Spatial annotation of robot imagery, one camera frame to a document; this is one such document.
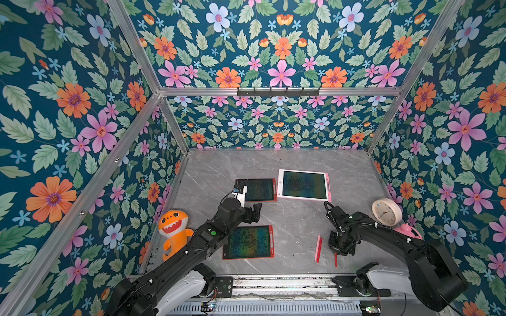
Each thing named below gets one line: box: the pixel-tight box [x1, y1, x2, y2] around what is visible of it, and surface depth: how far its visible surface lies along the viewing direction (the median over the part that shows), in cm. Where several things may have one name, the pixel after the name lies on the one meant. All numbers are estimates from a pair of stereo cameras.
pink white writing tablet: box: [276, 168, 333, 203], surface depth 105 cm
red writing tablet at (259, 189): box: [234, 177, 278, 203], surface depth 104 cm
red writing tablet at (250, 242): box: [222, 224, 275, 261], surface depth 86 cm
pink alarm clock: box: [392, 223, 423, 240], surface depth 79 cm
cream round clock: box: [371, 198, 403, 227], surface depth 87 cm
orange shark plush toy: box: [158, 209, 195, 262], surface depth 83 cm
